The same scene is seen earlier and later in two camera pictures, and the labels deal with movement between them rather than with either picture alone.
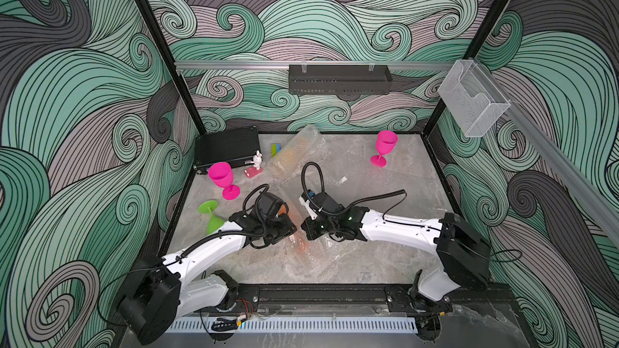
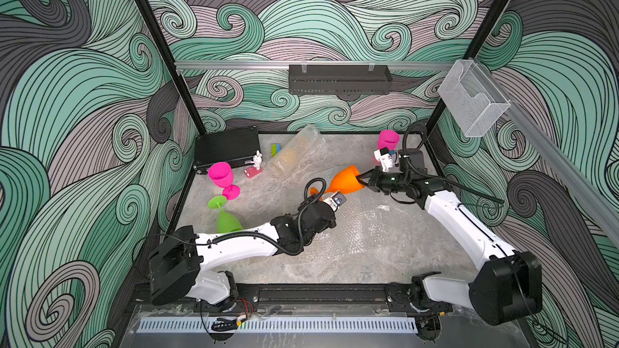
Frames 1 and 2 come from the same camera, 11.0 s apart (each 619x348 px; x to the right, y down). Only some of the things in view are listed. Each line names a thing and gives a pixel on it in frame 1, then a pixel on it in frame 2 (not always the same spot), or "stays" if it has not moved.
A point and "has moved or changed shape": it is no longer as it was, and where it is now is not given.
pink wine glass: (222, 175) stays
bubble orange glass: (306, 256) to (346, 183)
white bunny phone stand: (255, 169) stays
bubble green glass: (214, 222) has moved or changed shape
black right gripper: (307, 225) to (375, 174)
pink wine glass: (385, 142) stays
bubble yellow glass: (300, 150) stays
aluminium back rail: (320, 64) stays
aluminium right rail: (560, 152) stays
